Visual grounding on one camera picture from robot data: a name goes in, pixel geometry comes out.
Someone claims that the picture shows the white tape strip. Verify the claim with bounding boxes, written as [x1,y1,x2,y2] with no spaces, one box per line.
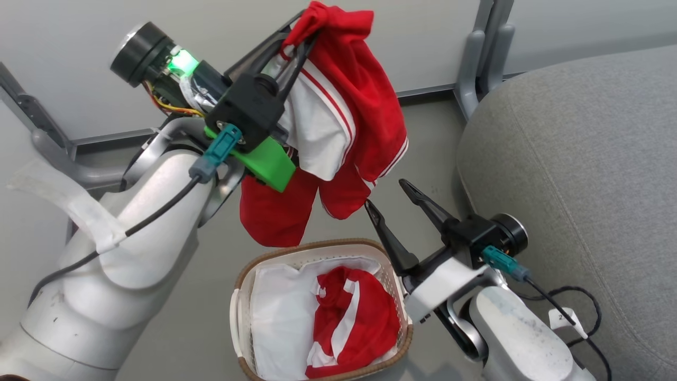
[6,159,127,253]

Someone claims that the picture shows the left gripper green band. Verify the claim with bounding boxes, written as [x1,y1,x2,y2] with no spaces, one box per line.
[110,11,319,193]

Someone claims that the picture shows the grey metal frame tube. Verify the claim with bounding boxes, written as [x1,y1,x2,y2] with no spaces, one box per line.
[454,0,516,121]
[0,62,130,190]

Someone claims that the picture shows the red and white garment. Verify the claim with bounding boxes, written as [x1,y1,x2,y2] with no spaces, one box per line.
[239,0,409,248]
[305,266,401,379]

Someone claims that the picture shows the grey fabric sofa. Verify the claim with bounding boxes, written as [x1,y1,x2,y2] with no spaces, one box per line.
[456,45,677,381]

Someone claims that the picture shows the black cable teal plug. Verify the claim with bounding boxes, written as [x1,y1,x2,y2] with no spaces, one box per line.
[480,245,613,381]
[28,124,243,309]

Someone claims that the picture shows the white laundry basket brown rim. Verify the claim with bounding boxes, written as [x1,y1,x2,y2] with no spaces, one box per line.
[229,238,414,381]

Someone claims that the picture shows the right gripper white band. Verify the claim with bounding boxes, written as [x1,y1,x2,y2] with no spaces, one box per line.
[364,179,528,324]

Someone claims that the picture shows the white cable label tag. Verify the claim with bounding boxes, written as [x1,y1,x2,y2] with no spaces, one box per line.
[548,307,589,339]

